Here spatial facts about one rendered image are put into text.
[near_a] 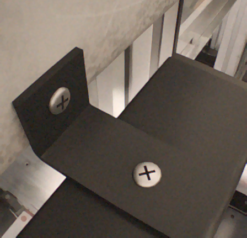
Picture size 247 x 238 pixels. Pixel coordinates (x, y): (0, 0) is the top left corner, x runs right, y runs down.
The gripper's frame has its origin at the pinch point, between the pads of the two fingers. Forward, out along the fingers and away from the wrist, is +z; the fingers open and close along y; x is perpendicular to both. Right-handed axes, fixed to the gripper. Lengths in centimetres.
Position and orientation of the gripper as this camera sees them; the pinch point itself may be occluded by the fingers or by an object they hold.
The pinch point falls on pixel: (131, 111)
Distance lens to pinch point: 54.5
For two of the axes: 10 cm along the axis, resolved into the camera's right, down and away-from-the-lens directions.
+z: -8.4, -4.0, 3.7
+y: -0.3, -6.4, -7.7
